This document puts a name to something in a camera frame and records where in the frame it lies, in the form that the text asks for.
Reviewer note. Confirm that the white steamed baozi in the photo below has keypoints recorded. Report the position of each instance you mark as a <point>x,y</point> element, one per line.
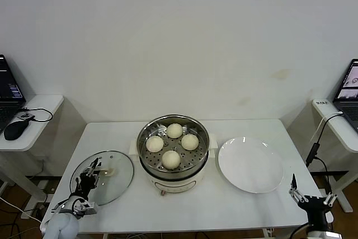
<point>190,141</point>
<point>175,130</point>
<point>154,144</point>
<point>171,159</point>

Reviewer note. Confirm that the round glass pot lid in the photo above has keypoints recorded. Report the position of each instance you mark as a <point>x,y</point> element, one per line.
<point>120,172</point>

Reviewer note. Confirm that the white side table with label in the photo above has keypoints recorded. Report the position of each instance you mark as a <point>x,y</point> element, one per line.
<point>341,132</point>

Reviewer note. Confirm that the white side table with mouse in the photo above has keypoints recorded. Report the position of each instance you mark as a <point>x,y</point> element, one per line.
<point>42,110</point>

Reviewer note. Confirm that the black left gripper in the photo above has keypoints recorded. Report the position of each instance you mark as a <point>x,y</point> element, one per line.
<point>86,183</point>

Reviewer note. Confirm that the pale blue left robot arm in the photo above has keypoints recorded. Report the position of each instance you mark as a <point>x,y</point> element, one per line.
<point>61,226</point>

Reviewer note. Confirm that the white floor power strip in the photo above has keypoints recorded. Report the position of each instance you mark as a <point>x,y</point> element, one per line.
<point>28,214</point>

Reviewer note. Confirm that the black computer mouse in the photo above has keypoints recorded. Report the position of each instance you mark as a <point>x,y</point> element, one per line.
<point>15,130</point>

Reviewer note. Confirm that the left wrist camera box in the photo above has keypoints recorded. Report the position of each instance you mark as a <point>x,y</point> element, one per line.
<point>86,209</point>

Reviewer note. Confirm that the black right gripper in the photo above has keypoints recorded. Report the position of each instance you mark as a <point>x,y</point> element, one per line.
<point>316,208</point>

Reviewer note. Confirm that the perforated steel steamer basket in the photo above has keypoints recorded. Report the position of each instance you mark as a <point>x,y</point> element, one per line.
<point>202,141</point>

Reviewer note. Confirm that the grey laptop showing camera views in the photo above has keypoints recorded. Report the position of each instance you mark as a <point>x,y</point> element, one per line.
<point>349,82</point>

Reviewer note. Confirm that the black laptop with dark screen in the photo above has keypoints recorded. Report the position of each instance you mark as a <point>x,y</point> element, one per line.
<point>8,82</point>

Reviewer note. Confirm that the white electric cooker base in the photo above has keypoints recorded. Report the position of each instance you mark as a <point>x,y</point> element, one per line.
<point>179,184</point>

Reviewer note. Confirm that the round white plate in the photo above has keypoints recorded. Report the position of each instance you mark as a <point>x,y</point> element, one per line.
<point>249,163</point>

